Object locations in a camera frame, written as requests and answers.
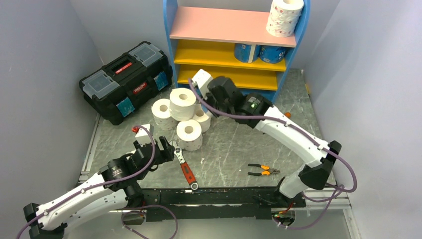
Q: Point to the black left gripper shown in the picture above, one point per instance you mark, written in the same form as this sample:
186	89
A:
167	154

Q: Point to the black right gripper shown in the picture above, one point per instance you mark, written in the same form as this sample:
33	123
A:
209	96

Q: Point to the blue roll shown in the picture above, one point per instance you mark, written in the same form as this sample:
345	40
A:
272	54
246	53

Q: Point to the pink patterned paper towel roll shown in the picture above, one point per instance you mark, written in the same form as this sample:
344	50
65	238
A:
283	17

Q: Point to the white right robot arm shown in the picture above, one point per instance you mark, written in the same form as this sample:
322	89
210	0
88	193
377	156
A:
318	155

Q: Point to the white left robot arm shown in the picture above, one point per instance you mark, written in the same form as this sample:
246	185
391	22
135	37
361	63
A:
114	186

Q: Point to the blue shelf with coloured boards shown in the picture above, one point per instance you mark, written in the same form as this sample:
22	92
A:
204	38

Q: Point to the red adjustable wrench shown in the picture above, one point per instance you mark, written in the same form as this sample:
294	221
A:
187	172

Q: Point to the white roll front of pile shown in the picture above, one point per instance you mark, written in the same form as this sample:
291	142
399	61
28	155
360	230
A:
189	134

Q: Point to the white roll of pile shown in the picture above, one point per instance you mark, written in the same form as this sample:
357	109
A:
182	104
161	113
189	134
202	118

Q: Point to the white roll right of pile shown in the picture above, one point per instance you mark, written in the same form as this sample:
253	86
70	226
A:
202	118

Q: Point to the white roll left of pile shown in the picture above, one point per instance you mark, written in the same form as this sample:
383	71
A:
161	113

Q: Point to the white roll top of pile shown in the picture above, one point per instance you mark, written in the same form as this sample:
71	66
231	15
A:
182	104

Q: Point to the black plastic toolbox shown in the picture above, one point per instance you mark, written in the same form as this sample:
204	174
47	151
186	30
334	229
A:
122	86

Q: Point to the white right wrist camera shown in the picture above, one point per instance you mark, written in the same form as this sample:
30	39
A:
201	81

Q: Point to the orange handled pliers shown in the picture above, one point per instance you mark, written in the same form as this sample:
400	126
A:
266	170

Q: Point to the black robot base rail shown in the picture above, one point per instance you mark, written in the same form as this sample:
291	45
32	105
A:
213	203

